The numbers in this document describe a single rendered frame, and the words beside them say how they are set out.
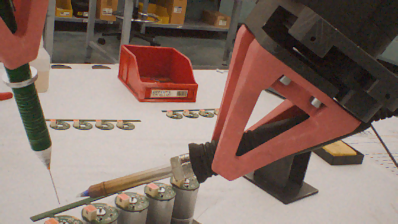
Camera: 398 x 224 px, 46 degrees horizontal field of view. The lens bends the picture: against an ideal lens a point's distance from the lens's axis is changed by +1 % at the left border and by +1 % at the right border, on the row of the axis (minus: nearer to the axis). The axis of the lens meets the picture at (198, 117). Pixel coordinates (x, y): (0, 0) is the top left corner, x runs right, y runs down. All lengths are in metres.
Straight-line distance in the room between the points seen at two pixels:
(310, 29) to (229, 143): 0.08
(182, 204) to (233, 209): 0.11
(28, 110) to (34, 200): 0.22
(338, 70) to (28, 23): 0.15
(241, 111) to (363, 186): 0.39
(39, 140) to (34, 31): 0.06
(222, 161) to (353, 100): 0.08
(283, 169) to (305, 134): 0.27
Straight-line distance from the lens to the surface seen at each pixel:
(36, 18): 0.22
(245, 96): 0.24
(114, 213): 0.33
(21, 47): 0.22
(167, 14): 5.02
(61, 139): 0.58
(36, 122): 0.25
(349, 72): 0.24
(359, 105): 0.24
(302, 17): 0.21
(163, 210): 0.36
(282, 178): 0.53
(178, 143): 0.60
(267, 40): 0.23
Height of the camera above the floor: 0.99
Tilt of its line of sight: 20 degrees down
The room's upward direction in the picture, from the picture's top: 11 degrees clockwise
